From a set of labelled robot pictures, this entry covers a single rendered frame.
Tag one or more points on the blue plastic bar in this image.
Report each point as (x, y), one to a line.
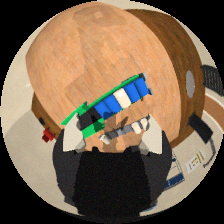
(112, 104)
(131, 92)
(141, 87)
(103, 110)

